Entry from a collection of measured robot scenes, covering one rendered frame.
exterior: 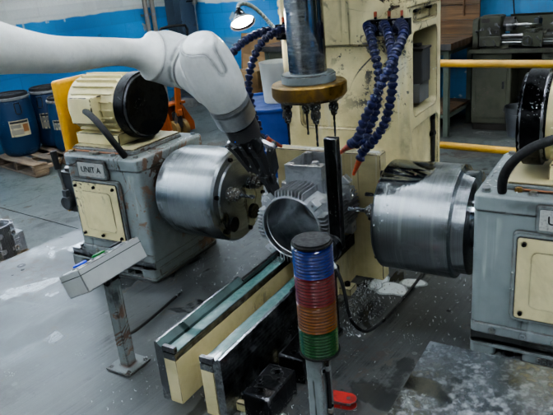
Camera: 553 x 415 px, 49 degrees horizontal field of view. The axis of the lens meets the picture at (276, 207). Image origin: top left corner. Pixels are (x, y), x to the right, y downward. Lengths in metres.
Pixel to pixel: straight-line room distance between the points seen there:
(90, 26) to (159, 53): 6.69
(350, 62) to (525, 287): 0.73
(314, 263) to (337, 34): 0.88
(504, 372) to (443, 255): 0.29
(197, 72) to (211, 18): 7.40
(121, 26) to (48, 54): 7.23
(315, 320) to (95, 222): 1.03
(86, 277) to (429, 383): 0.67
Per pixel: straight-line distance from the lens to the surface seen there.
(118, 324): 1.35
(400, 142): 1.60
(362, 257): 1.62
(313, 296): 0.88
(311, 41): 1.41
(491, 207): 1.20
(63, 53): 1.07
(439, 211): 1.26
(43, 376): 1.47
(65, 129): 1.91
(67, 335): 1.60
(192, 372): 1.27
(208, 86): 1.20
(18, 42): 1.03
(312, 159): 1.57
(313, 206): 1.38
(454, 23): 6.54
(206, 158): 1.57
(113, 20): 8.21
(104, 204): 1.75
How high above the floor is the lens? 1.57
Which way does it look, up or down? 21 degrees down
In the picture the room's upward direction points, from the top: 6 degrees counter-clockwise
